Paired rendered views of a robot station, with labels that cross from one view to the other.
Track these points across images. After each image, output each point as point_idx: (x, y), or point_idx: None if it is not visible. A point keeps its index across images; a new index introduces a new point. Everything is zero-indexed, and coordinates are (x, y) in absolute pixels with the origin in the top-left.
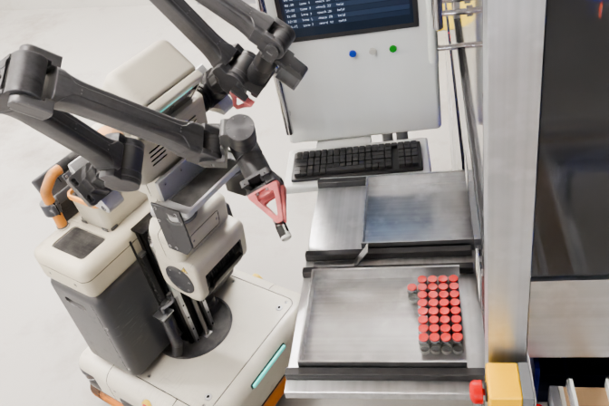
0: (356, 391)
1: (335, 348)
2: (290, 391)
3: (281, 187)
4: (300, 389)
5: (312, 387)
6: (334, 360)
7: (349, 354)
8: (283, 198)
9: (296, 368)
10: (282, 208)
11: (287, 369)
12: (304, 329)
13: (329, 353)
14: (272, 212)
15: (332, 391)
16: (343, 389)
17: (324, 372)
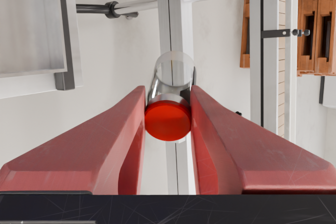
0: None
1: (2, 15)
2: (80, 78)
3: (101, 192)
4: (77, 64)
5: (72, 48)
6: (58, 9)
7: None
8: (125, 133)
9: (64, 72)
10: (207, 97)
11: (67, 86)
12: (1, 74)
13: (15, 26)
14: (205, 148)
15: (75, 18)
16: (70, 1)
17: (66, 27)
